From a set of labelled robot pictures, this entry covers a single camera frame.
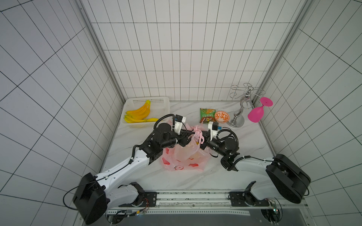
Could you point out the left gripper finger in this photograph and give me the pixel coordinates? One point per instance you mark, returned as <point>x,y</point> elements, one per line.
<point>186,133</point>
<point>185,141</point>

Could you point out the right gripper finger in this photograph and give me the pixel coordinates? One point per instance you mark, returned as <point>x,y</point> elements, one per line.
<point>206,135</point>
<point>204,145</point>

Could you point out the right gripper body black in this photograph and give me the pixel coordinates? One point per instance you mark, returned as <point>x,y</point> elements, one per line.
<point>206,141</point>

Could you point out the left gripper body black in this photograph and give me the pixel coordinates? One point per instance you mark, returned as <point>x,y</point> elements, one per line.
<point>173,139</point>

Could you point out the pink plastic bag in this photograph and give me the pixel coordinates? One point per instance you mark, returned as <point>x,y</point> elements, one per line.
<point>189,157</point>

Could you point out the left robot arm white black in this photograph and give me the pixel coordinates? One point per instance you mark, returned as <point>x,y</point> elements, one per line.
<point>95,194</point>

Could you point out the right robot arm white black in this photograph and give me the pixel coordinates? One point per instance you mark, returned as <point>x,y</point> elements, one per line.
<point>281,177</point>

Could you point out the yellow banana bunch in basket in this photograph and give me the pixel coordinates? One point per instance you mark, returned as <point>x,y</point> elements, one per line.
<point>140,115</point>

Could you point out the green snack packet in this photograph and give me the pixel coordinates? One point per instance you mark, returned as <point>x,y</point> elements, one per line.
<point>207,115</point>

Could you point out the white plastic basket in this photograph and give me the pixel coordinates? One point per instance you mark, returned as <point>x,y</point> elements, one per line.
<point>159,107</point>

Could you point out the magenta plastic wine glass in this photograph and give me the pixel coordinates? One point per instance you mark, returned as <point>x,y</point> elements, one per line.
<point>257,113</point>

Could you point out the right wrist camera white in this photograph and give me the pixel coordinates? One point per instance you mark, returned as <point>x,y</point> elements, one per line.
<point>214,128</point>

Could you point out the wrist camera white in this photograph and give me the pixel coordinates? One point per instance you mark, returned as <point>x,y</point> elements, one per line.
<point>214,128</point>
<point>178,124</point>

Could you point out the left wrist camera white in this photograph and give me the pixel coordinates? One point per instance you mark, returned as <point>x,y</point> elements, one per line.
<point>178,124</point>

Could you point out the chrome wire glass rack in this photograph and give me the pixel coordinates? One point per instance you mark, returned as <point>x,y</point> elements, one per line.
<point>244,94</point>

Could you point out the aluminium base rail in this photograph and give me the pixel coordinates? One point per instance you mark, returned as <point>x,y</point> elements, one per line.
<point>197,202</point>

